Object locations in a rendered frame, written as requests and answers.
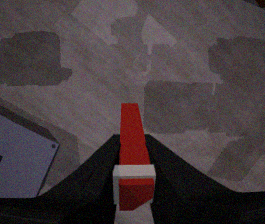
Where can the grey sloped panel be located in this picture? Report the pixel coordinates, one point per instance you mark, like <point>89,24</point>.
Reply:
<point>25,160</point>

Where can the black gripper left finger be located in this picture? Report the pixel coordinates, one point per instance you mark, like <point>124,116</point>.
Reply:
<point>84,197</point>

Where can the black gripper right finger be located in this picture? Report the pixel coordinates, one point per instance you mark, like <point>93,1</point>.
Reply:
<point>184,195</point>

